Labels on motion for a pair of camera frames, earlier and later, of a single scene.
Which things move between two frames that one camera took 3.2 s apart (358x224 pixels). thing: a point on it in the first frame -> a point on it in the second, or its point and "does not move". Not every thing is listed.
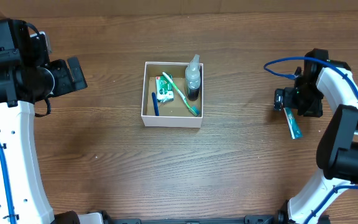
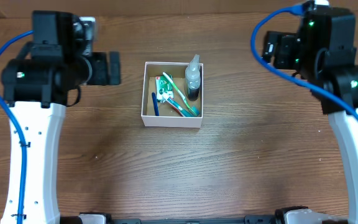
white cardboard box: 164,102 does not move
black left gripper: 66,84 -> 97,60
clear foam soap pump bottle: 192,83 does not move
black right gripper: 289,96 -> 286,47
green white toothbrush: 192,110 does not move
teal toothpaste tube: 293,122 -> 192,112
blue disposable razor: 155,104 does not move
